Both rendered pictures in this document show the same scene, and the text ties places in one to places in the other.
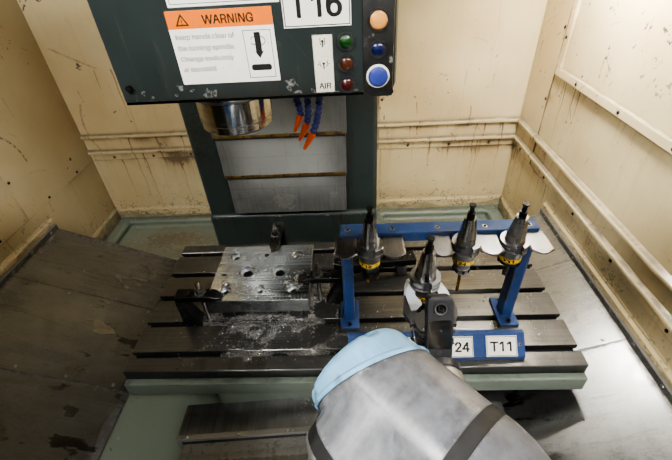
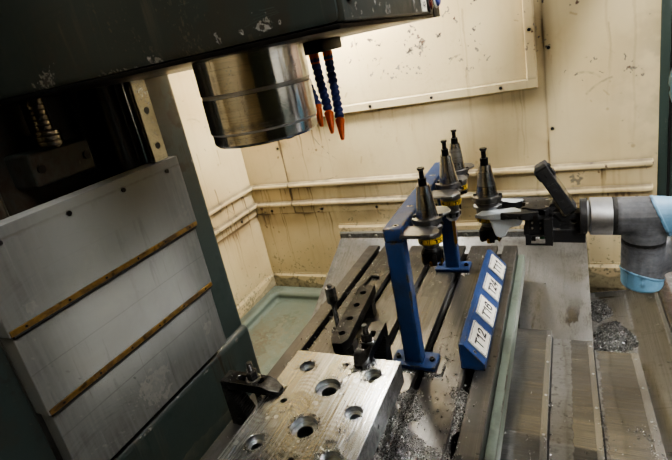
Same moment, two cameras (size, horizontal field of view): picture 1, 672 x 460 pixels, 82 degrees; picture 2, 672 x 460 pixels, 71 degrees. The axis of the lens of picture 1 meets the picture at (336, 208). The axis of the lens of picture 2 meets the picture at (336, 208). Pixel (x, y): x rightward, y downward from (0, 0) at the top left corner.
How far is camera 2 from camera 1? 97 cm
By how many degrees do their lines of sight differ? 60
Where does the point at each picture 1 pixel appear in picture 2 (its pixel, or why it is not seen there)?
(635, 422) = (553, 257)
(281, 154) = (131, 301)
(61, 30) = not seen: outside the picture
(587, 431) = (554, 285)
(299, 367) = (483, 417)
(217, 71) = not seen: outside the picture
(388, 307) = not seen: hidden behind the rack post
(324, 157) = (183, 274)
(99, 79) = not seen: outside the picture
